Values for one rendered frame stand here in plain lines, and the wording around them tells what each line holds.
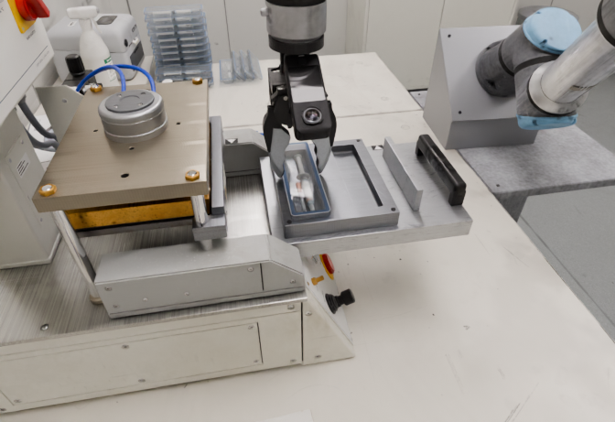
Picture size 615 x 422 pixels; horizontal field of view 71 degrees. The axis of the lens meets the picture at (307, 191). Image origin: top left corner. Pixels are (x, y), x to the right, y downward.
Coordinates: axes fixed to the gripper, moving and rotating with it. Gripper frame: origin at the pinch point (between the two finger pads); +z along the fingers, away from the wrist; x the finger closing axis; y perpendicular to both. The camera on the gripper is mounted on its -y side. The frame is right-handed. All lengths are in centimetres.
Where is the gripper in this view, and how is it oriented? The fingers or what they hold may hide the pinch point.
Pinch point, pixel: (300, 171)
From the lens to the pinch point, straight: 65.4
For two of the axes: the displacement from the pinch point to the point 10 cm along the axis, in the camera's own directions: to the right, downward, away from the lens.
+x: -9.8, 1.1, -1.4
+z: 0.0, 7.8, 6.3
